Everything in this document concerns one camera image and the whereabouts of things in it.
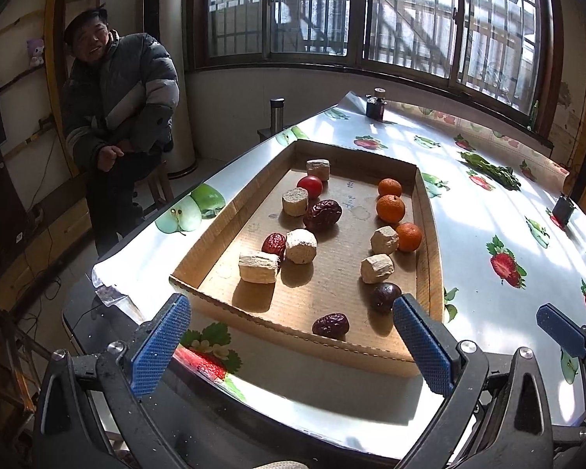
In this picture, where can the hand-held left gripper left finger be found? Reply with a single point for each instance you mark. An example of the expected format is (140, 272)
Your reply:
(161, 347)

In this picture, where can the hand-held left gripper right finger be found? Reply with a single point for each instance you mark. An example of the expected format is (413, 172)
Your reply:
(422, 347)

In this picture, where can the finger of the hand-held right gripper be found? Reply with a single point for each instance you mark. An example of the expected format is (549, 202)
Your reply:
(578, 438)
(559, 330)

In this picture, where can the dark purple passion fruit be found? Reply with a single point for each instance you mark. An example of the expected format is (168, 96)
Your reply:
(385, 298)

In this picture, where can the beige crumbly cake piece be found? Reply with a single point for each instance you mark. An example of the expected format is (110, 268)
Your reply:
(294, 202)
(385, 239)
(377, 267)
(318, 168)

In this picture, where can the orange mandarin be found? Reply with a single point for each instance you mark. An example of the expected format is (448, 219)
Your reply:
(409, 237)
(390, 207)
(389, 188)

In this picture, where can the brown cardboard tray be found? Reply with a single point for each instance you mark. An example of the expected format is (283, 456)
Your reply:
(332, 278)

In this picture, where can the wide beige cake piece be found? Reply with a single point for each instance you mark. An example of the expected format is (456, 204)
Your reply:
(259, 267)

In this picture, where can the small red date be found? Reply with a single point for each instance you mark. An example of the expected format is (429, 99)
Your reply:
(273, 243)

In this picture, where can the round beige cake piece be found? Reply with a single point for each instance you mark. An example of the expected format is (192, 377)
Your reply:
(301, 245)

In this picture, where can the large dark red date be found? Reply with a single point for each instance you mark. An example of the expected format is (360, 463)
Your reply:
(322, 215)

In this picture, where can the glossy fruit print tablecloth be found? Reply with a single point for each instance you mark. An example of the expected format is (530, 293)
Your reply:
(469, 254)

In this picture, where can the small black box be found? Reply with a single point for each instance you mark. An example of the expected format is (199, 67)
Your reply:
(562, 209)

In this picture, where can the wooden stool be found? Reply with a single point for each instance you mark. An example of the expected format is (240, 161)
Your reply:
(158, 185)

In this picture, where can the green leafy vegetable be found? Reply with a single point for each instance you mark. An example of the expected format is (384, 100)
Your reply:
(493, 171)

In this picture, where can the red tomato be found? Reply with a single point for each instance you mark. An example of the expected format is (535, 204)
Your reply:
(309, 185)

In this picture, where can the green glass bottle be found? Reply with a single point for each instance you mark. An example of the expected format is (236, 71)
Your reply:
(534, 113)

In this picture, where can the small dark box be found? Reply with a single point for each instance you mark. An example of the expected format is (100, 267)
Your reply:
(376, 106)

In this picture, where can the metal thermos flask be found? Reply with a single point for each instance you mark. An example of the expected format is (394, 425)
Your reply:
(277, 115)

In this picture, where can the white standing air conditioner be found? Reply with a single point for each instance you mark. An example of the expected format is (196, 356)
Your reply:
(171, 34)

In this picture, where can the purple plush toy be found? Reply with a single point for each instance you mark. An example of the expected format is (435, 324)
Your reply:
(35, 52)

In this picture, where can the barred window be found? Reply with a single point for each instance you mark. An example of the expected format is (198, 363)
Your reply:
(356, 10)

